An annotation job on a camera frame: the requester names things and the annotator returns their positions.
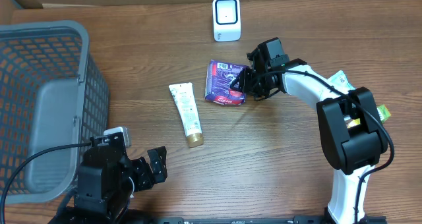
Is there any purple sanitary pad pack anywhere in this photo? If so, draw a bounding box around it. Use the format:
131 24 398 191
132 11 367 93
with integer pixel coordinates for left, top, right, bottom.
204 60 247 105

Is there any white cosmetic tube gold cap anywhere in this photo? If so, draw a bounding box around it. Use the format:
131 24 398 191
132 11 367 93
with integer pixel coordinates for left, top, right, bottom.
169 82 204 148

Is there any green drink carton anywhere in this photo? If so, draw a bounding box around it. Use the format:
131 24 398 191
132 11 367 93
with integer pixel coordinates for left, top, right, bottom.
344 104 391 128

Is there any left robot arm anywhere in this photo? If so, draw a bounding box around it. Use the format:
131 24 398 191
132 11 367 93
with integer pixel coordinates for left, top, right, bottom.
50 132 167 223

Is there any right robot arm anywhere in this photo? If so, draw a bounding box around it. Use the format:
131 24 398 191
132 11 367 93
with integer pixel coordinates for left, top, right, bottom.
230 38 394 223

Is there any grey plastic shopping basket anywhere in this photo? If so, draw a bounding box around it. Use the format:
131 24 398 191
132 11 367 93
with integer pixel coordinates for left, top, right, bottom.
1 20 110 204

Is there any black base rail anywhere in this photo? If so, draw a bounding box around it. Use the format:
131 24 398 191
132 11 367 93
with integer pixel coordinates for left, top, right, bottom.
144 213 387 224

